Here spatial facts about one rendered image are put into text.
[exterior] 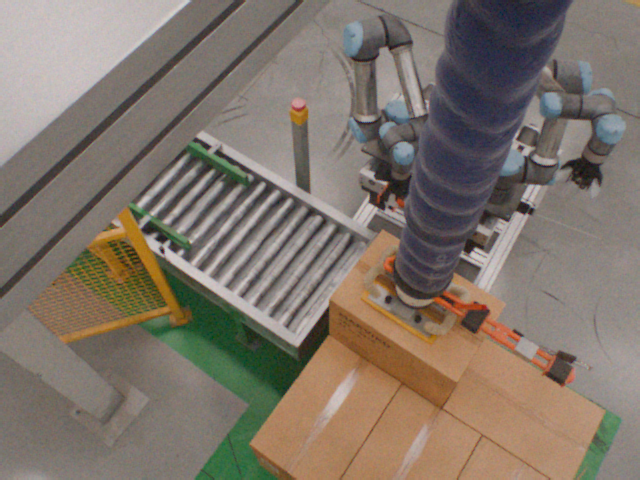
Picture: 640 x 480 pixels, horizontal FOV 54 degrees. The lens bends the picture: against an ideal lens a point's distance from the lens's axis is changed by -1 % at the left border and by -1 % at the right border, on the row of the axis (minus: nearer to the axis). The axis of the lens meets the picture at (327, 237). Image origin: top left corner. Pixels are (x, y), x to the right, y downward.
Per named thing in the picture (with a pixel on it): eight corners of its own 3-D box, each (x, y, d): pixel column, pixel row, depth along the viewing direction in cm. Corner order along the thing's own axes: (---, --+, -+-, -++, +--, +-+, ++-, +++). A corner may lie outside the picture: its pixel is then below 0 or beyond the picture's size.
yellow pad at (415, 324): (359, 299, 253) (360, 294, 249) (373, 281, 257) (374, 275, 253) (431, 346, 244) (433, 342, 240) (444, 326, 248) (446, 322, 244)
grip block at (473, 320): (457, 323, 238) (460, 318, 233) (470, 304, 242) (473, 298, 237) (476, 336, 236) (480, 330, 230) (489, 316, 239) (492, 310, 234)
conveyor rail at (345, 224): (55, 68, 386) (43, 46, 370) (61, 63, 388) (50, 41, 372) (368, 257, 323) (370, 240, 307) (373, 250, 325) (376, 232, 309)
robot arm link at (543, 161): (514, 172, 262) (550, 52, 224) (550, 175, 261) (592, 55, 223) (518, 190, 253) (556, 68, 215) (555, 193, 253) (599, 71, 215)
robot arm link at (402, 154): (409, 136, 233) (418, 153, 229) (405, 154, 242) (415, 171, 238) (389, 142, 231) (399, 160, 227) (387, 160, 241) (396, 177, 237)
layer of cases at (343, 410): (258, 459, 300) (249, 444, 265) (370, 302, 339) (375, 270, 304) (478, 624, 267) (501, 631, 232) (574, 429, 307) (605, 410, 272)
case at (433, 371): (328, 333, 289) (328, 298, 254) (376, 269, 305) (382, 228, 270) (440, 408, 272) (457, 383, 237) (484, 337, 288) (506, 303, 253)
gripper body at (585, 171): (564, 182, 202) (577, 161, 192) (573, 164, 206) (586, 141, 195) (586, 193, 201) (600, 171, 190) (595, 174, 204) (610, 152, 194)
